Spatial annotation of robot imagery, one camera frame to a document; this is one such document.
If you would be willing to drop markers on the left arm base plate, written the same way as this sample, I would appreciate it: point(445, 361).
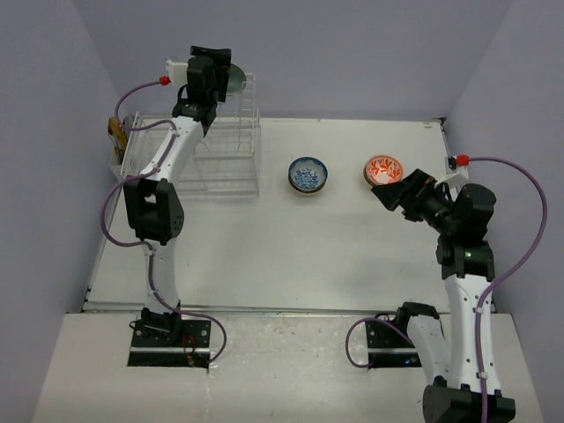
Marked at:
point(186, 345)

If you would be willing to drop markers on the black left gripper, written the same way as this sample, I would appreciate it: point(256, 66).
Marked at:
point(220, 68)

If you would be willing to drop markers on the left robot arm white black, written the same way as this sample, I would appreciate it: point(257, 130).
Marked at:
point(154, 209)

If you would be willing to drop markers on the gold utensil in holder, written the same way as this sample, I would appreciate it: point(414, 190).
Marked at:
point(118, 137)

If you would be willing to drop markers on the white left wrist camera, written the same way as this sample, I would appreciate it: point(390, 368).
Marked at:
point(176, 73)

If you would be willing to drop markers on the white wire dish rack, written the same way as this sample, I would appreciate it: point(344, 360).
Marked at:
point(226, 163)

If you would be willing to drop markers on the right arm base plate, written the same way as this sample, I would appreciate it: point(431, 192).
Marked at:
point(387, 349)

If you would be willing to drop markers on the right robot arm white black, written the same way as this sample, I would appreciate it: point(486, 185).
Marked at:
point(462, 380)

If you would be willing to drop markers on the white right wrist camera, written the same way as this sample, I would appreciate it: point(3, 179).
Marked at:
point(457, 172)

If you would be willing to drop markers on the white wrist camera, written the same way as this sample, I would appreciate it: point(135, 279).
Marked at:
point(176, 73)
point(457, 172)

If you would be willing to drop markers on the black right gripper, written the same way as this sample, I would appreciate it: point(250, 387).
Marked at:
point(411, 193)

